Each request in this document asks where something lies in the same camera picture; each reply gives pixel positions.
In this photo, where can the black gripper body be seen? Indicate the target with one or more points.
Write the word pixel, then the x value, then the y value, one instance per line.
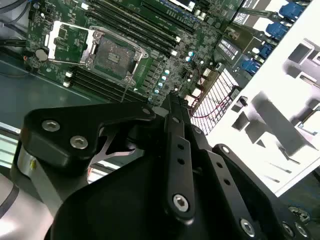
pixel 120 200

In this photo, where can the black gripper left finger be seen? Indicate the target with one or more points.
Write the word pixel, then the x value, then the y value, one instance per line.
pixel 75 115

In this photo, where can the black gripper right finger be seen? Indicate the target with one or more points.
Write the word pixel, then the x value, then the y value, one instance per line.
pixel 217 170

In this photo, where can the thin metal locking lever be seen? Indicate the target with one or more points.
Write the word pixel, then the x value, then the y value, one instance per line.
pixel 125 92

